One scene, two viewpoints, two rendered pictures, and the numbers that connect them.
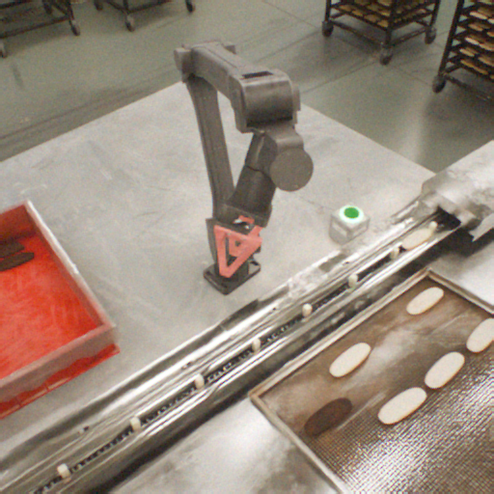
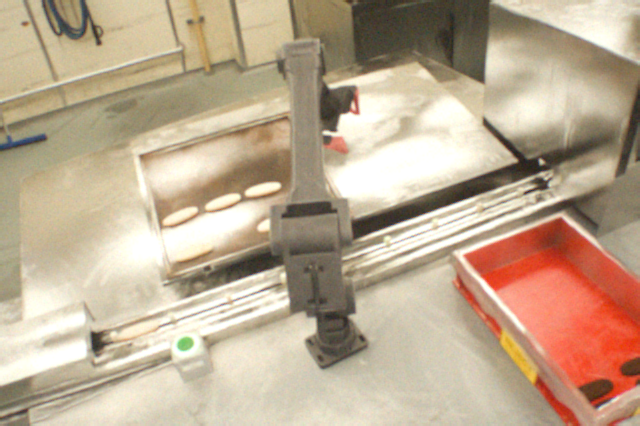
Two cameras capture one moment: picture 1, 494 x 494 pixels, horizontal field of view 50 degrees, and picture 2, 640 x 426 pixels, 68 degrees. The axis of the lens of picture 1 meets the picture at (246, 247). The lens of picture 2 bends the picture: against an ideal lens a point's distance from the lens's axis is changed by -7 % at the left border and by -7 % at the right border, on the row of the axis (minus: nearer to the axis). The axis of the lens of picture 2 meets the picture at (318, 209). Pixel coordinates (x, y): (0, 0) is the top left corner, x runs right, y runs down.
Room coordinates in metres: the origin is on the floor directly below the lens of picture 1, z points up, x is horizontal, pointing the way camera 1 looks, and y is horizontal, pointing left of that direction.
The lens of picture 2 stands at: (1.47, 0.29, 1.74)
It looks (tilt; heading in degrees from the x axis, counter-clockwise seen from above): 38 degrees down; 201
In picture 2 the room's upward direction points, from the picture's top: 8 degrees counter-clockwise
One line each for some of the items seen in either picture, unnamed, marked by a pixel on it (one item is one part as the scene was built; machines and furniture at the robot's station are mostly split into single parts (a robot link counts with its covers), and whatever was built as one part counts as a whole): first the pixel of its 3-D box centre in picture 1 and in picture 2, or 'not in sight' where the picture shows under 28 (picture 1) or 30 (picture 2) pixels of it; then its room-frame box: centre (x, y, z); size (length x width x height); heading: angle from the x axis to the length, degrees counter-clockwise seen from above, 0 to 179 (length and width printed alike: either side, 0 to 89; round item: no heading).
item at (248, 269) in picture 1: (232, 261); (334, 333); (0.83, 0.03, 0.86); 0.12 x 0.09 x 0.08; 134
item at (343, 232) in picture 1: (348, 231); (193, 359); (0.95, -0.26, 0.84); 0.08 x 0.08 x 0.11; 38
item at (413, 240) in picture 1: (417, 237); (138, 329); (0.91, -0.42, 0.86); 0.10 x 0.04 x 0.01; 128
